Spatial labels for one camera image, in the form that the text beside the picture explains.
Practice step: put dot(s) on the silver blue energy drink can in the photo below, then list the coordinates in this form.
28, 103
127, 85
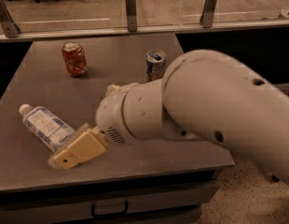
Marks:
155, 64

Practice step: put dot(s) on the right metal glass bracket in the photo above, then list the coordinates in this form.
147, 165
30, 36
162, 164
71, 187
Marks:
206, 19

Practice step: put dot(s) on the left metal glass bracket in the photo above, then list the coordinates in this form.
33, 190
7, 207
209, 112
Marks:
9, 27

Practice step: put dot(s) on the crushed red coke can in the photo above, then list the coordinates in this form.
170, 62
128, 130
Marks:
74, 59

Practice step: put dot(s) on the grey cabinet drawer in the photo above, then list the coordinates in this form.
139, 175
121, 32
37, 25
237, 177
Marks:
180, 204

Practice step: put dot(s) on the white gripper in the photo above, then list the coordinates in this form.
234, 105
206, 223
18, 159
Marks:
109, 117

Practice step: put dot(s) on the glass barrier panel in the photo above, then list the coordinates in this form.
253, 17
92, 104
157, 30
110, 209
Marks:
54, 15

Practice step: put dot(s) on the black drawer handle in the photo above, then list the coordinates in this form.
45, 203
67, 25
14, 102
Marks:
108, 209

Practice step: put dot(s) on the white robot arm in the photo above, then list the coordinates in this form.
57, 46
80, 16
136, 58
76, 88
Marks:
203, 95

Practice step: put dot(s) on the clear blue-label plastic bottle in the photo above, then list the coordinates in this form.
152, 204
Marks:
51, 130

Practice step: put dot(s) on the middle metal glass bracket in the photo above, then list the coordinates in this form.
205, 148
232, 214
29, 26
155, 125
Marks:
131, 15

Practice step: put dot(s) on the metal glass bracket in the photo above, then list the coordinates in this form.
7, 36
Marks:
206, 19
131, 15
9, 27

